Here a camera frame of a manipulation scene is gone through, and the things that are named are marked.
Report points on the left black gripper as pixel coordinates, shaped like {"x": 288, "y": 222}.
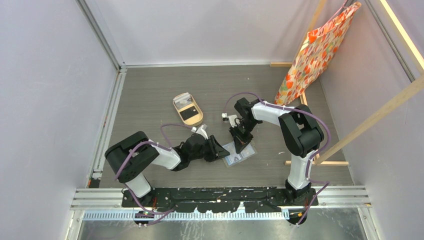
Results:
{"x": 216, "y": 151}

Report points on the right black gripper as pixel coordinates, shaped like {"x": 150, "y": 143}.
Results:
{"x": 241, "y": 141}

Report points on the beige card holder wallet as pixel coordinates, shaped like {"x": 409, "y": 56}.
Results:
{"x": 248, "y": 152}

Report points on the black VIP credit card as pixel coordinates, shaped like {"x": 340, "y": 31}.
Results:
{"x": 188, "y": 113}

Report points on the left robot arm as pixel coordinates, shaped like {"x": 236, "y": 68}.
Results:
{"x": 131, "y": 156}

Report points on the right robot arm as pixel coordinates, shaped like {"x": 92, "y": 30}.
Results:
{"x": 300, "y": 130}

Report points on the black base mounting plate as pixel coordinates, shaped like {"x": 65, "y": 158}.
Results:
{"x": 224, "y": 199}

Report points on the gold oval tray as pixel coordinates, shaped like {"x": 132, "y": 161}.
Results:
{"x": 194, "y": 121}

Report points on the orange floral fabric bag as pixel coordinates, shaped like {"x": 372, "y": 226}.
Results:
{"x": 317, "y": 50}

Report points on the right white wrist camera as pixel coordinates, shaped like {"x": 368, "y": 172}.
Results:
{"x": 233, "y": 120}

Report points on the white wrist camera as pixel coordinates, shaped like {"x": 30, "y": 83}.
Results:
{"x": 201, "y": 130}
{"x": 233, "y": 120}

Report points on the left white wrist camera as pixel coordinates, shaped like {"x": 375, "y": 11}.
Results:
{"x": 201, "y": 130}

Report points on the wooden frame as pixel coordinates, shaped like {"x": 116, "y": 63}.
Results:
{"x": 374, "y": 87}

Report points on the aluminium rail frame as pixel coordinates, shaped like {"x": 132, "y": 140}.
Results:
{"x": 103, "y": 204}

